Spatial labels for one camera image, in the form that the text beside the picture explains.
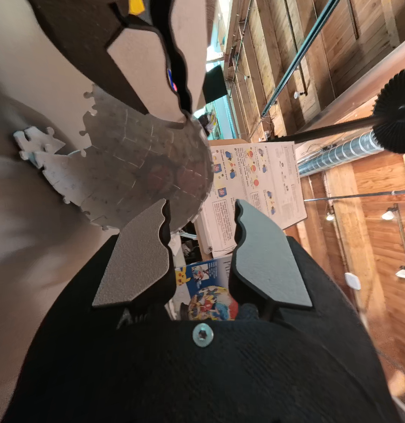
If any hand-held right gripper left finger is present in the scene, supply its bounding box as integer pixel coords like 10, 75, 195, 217
92, 198, 177, 311

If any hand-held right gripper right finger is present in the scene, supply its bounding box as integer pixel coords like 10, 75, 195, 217
229, 199, 313, 320

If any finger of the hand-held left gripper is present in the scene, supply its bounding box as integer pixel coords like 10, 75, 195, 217
107, 26, 187, 129
152, 0, 209, 113

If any partly built puzzle ball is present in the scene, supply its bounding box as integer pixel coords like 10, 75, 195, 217
34, 83, 214, 232

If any blue puzzle box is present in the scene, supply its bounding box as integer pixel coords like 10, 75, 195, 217
174, 255, 240, 322

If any black flat panel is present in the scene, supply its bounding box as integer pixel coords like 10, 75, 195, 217
202, 65, 228, 104

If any printed instruction sheet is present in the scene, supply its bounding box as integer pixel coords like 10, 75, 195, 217
197, 141, 308, 255

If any metal ceiling conduit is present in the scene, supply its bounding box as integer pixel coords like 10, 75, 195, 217
260, 0, 340, 119

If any black boom pole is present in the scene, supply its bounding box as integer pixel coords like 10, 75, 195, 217
268, 116, 381, 143

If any black ribbed object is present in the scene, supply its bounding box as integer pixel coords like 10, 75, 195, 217
372, 64, 405, 155

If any silver air duct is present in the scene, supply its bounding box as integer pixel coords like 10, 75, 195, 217
298, 130, 385, 178

